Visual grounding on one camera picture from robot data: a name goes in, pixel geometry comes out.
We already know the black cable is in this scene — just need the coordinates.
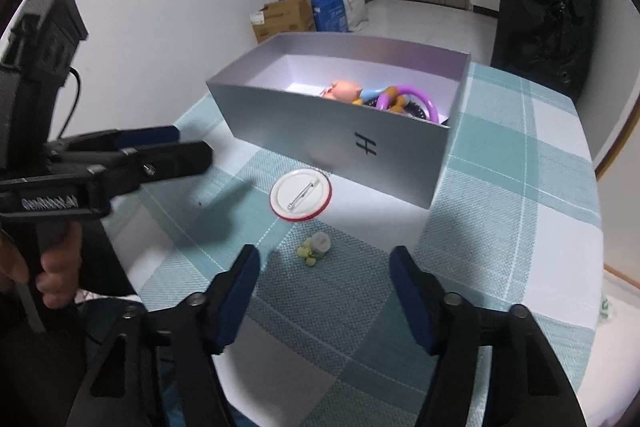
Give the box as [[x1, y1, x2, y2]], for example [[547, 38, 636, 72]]
[[67, 67, 82, 138]]

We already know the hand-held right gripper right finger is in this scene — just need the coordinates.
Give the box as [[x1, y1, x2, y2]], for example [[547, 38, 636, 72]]
[[389, 245, 588, 427]]

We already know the blue box with bag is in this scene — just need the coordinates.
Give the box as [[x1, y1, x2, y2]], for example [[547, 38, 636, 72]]
[[277, 0, 349, 34]]

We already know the silver cardboard box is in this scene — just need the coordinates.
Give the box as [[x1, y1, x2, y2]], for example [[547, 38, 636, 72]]
[[206, 33, 472, 210]]

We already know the small white charm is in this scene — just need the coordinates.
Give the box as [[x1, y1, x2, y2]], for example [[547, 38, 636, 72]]
[[297, 232, 332, 267]]

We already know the pig figure ring toy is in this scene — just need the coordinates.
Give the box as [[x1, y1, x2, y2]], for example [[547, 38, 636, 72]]
[[320, 79, 442, 126]]

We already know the round white pin badge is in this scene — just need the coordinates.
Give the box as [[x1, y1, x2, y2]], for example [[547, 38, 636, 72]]
[[269, 168, 332, 223]]

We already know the teal checked tablecloth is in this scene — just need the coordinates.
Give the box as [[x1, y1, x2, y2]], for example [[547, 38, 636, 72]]
[[107, 62, 603, 427]]

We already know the person's left hand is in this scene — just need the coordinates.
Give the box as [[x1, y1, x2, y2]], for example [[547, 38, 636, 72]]
[[0, 224, 83, 308]]

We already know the brown cardboard box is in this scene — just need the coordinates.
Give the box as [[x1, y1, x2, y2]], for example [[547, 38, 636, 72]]
[[250, 0, 317, 45]]

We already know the black spiral hair tie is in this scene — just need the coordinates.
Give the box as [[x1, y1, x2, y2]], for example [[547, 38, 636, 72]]
[[402, 101, 433, 122]]

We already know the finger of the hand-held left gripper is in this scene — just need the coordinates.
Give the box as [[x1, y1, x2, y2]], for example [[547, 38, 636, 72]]
[[47, 125, 181, 158], [85, 141, 213, 204]]

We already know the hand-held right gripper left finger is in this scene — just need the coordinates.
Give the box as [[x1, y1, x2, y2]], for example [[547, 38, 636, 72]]
[[67, 244, 261, 427]]

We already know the black backpack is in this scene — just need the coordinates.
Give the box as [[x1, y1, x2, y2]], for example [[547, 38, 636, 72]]
[[490, 0, 598, 104]]

